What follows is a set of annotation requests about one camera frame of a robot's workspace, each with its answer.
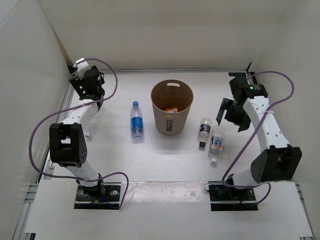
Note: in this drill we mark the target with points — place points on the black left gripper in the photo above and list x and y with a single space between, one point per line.
77 82

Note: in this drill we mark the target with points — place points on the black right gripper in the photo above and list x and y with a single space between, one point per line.
243 122

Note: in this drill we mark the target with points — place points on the clear unlabelled plastic bottle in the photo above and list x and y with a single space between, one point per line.
90 128

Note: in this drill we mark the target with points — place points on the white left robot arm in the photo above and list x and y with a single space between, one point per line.
67 143

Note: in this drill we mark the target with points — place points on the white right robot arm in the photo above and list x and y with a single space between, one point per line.
278 159

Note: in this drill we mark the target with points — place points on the orange packet inside bin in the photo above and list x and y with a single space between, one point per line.
173 109

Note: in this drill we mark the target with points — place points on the beige round waste bin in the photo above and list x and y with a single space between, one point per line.
171 102

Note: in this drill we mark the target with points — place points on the clear bottle black label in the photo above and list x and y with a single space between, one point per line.
204 132

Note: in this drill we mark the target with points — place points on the clear bottle blue orange label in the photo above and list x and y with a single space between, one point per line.
216 145

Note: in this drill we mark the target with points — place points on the clear bottle blue cap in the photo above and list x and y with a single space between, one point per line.
136 123

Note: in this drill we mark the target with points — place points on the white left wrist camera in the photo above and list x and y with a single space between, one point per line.
81 66

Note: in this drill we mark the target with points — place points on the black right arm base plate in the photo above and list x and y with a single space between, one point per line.
225 199

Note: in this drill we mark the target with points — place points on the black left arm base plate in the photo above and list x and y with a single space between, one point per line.
103 197

